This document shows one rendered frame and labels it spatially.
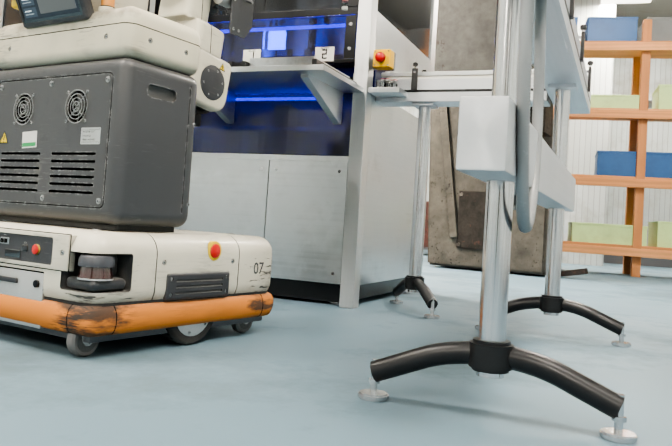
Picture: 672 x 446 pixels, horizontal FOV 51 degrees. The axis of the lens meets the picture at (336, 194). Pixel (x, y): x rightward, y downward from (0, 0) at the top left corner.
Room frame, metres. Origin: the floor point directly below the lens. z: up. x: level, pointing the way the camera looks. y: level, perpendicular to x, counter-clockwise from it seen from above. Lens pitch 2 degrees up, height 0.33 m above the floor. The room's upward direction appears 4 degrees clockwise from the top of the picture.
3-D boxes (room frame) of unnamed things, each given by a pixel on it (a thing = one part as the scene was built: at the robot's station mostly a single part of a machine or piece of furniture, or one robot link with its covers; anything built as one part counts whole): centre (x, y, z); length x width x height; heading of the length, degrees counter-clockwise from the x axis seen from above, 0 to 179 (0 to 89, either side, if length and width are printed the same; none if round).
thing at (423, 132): (2.86, -0.34, 0.46); 0.09 x 0.09 x 0.77; 68
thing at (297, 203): (3.64, 0.67, 0.44); 2.06 x 1.00 x 0.88; 68
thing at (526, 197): (1.30, -0.35, 0.59); 0.36 x 0.04 x 0.50; 158
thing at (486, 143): (1.84, -0.53, 0.49); 1.60 x 0.08 x 0.12; 158
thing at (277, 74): (2.77, 0.30, 0.87); 0.70 x 0.48 x 0.02; 68
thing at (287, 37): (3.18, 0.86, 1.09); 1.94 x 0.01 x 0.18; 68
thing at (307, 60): (2.66, 0.16, 0.90); 0.34 x 0.26 x 0.04; 157
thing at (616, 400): (1.29, -0.30, 0.07); 0.50 x 0.08 x 0.14; 68
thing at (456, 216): (6.15, -1.49, 1.34); 1.41 x 1.22 x 2.67; 74
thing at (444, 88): (2.81, -0.48, 0.92); 0.69 x 0.15 x 0.16; 68
